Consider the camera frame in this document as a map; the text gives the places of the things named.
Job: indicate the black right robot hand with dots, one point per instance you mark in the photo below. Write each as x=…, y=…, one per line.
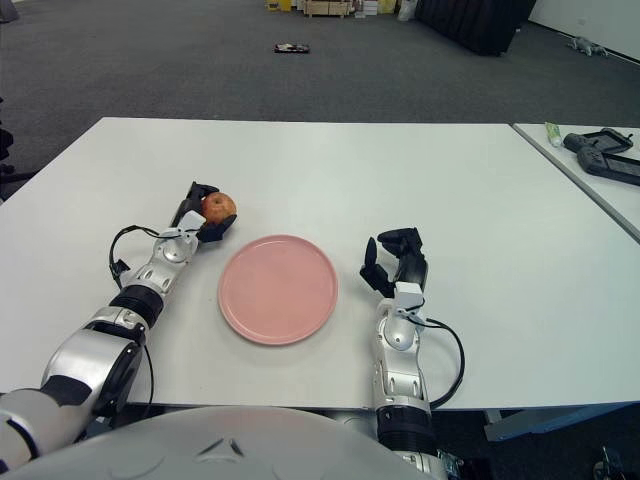
x=412, y=267

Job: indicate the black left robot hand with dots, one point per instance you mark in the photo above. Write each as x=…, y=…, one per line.
x=212, y=232

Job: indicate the red yellow apple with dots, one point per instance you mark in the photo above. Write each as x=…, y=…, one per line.
x=220, y=206

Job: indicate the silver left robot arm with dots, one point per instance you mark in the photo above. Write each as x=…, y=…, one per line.
x=100, y=360

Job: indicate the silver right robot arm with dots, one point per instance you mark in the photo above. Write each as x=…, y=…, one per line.
x=400, y=372

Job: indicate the pink round plate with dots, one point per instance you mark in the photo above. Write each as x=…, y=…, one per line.
x=277, y=290

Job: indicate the blue grey table foot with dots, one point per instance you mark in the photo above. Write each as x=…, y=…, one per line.
x=525, y=422

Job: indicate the green white tube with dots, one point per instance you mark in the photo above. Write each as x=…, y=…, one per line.
x=553, y=134

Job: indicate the black flat tray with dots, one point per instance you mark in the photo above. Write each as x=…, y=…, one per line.
x=292, y=48

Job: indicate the white side table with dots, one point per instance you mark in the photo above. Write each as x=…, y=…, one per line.
x=615, y=200

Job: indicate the grey robot torso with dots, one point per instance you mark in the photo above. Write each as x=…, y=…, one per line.
x=225, y=450

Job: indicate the large black handheld controller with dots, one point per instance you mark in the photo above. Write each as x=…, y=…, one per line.
x=611, y=167

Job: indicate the black handheld controller with antenna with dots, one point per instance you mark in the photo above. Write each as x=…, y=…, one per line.
x=598, y=141

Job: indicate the black office chair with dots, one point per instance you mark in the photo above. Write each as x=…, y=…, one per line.
x=5, y=145

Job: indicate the yellow box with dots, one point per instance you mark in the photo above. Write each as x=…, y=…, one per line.
x=277, y=5

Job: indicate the black cabinet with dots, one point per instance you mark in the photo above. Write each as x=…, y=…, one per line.
x=475, y=25

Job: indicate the wooden crate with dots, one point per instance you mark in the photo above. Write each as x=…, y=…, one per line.
x=325, y=8

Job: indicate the white bag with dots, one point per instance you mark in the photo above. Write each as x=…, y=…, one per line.
x=406, y=10

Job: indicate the stacked white boxes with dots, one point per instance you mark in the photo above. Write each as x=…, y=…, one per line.
x=368, y=8

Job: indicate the black caster wheel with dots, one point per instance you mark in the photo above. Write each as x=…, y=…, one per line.
x=605, y=465

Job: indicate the grey robot dog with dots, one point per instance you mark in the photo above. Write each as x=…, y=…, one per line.
x=586, y=46

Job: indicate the grey bin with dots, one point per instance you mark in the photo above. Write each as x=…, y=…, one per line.
x=7, y=10

